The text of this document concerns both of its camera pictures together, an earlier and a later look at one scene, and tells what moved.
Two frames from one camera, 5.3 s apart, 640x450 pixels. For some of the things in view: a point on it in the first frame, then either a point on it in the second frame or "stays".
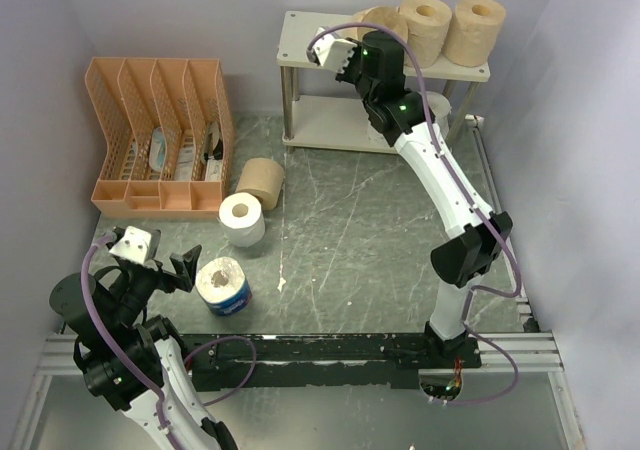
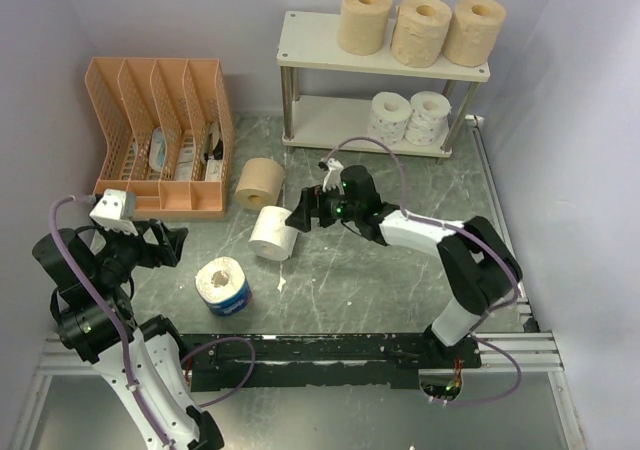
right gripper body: (352, 71) to (333, 205)
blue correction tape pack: (158, 149) stays
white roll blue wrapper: (222, 286) stays
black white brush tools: (214, 142) stays
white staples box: (214, 170) stays
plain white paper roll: (241, 219) to (271, 237)
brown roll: (474, 30) stays
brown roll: (428, 22) stays
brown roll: (387, 16) to (364, 19)
